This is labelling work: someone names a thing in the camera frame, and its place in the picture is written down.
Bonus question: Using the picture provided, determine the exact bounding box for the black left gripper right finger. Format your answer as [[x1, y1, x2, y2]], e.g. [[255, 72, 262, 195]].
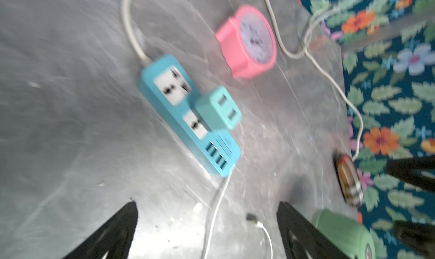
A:
[[276, 202, 348, 259]]

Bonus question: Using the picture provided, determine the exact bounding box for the plaid glasses case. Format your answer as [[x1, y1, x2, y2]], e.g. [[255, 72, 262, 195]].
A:
[[333, 151, 364, 209]]

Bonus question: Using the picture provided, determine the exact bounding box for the white USB charging cable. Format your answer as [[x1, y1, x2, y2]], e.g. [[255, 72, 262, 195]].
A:
[[200, 165, 274, 259]]

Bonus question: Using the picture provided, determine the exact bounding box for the pink alarm clock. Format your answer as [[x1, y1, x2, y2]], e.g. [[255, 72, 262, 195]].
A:
[[215, 5, 277, 79]]

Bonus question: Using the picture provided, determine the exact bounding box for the teal power strip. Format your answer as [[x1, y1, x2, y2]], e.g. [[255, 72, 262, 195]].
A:
[[138, 55, 241, 177]]

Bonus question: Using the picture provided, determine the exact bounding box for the teal USB wall charger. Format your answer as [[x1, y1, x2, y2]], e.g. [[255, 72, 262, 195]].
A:
[[194, 86, 242, 132]]

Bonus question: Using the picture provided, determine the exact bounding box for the white power strip cord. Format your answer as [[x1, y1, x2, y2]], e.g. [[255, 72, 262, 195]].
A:
[[120, 0, 364, 163]]

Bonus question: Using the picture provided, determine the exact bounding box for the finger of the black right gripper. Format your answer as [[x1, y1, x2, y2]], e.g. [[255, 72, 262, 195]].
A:
[[393, 221, 435, 259], [385, 156, 435, 193]]

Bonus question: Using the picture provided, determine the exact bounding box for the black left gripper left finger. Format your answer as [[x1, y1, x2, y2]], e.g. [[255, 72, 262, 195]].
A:
[[65, 201, 138, 259]]

